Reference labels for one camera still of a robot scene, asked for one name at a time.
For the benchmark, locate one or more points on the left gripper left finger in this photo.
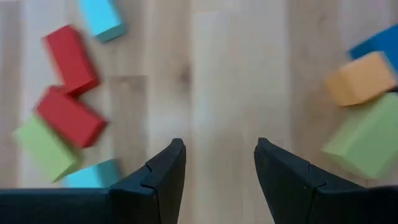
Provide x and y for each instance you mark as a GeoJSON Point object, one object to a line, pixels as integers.
{"type": "Point", "coordinates": [155, 193]}

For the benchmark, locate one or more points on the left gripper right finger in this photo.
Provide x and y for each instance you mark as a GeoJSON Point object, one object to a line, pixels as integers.
{"type": "Point", "coordinates": [295, 193]}

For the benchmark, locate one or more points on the teal foam cube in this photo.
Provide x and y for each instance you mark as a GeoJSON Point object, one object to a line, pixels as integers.
{"type": "Point", "coordinates": [93, 177]}

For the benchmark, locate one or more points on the green foam block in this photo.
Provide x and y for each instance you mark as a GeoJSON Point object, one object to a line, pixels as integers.
{"type": "Point", "coordinates": [367, 140]}
{"type": "Point", "coordinates": [46, 149]}

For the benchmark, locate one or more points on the orange foam cube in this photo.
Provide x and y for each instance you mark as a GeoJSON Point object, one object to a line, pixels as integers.
{"type": "Point", "coordinates": [360, 79]}

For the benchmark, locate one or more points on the blue foam block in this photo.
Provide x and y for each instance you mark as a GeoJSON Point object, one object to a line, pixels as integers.
{"type": "Point", "coordinates": [379, 43]}

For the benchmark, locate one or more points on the teal foam block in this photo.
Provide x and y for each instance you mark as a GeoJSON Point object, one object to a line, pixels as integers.
{"type": "Point", "coordinates": [102, 18]}

